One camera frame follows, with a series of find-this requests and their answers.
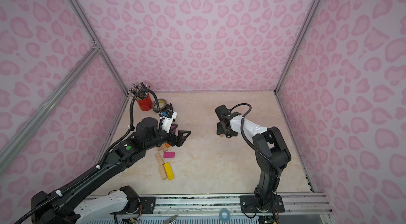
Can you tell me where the black tape roll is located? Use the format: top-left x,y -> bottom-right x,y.
151,99 -> 168,113

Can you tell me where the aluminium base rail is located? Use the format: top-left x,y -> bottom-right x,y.
85,192 -> 334,224

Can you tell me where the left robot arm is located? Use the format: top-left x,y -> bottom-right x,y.
28,117 -> 191,224

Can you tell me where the magenta block lower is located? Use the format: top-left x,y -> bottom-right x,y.
163,152 -> 176,158

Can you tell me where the wooden block beside yellow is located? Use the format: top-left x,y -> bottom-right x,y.
159,165 -> 168,180

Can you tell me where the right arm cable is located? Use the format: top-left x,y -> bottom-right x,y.
229,102 -> 283,177

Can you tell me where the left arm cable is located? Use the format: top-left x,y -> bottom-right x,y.
12,89 -> 163,224

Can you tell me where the bundle of coloured pencils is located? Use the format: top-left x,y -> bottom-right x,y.
129,82 -> 150,100

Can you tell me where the red pencil cup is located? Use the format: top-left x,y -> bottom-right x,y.
136,93 -> 152,112

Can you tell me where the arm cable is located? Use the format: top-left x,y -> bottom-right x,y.
229,102 -> 283,177
12,89 -> 163,224

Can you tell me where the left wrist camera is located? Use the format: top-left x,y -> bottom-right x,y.
161,109 -> 177,133

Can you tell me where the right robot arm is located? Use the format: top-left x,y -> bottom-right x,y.
215,103 -> 292,212

